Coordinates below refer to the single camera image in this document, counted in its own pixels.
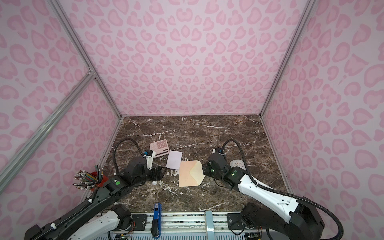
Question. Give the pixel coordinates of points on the peach pink envelope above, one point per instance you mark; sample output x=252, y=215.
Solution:
x=190, y=174

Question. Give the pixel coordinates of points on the blue black tool on rail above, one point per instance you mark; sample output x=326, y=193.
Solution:
x=156, y=222

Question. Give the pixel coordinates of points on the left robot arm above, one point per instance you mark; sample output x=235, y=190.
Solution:
x=135, y=174

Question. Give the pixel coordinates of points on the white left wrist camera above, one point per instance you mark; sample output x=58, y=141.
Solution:
x=149, y=159

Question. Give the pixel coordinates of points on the white round clock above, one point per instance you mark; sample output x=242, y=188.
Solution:
x=237, y=163

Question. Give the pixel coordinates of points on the pink desk calculator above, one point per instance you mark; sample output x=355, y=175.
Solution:
x=161, y=148

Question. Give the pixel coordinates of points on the white letter paper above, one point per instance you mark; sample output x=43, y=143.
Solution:
x=174, y=160

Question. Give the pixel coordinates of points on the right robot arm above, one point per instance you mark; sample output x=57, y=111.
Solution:
x=296, y=217

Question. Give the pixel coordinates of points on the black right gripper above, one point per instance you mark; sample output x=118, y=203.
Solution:
x=206, y=168

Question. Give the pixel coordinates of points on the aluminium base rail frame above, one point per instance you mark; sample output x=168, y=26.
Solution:
x=193, y=226

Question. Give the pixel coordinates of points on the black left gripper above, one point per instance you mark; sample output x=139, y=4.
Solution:
x=155, y=169

